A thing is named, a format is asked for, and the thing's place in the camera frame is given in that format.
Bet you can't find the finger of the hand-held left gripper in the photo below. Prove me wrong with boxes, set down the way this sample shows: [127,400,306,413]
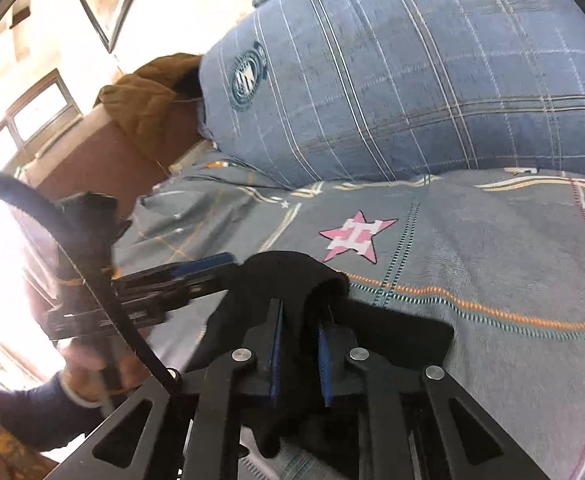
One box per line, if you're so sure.
[115,252,238,290]
[117,274,236,313]

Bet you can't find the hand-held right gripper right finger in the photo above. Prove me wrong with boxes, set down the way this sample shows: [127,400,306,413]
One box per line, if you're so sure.
[317,317,548,480]

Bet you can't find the grey printed bed sheet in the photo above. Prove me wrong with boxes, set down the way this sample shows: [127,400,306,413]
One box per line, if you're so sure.
[110,160,585,480]

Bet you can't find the black cable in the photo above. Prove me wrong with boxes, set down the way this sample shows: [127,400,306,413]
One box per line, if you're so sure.
[0,162,183,396]

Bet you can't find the blue plaid pillow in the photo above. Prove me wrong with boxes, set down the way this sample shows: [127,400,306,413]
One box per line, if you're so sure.
[197,0,585,192]

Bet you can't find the brown jacket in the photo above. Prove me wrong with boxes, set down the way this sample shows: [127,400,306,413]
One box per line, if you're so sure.
[95,52,206,171]

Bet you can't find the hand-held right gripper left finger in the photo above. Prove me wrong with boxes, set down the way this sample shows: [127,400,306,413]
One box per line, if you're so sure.
[45,297,286,480]

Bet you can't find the person's left hand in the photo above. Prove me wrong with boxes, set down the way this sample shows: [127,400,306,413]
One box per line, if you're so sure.
[62,341,149,404]

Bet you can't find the window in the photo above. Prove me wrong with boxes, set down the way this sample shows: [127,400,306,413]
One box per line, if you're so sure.
[0,70,84,176]

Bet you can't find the brown headboard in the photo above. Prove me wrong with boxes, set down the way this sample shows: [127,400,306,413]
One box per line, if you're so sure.
[22,105,208,196]

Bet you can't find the black pants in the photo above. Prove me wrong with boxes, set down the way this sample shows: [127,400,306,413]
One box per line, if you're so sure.
[185,250,455,480]

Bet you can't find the person's left forearm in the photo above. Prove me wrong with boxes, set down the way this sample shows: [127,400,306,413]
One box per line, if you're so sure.
[0,370,108,453]

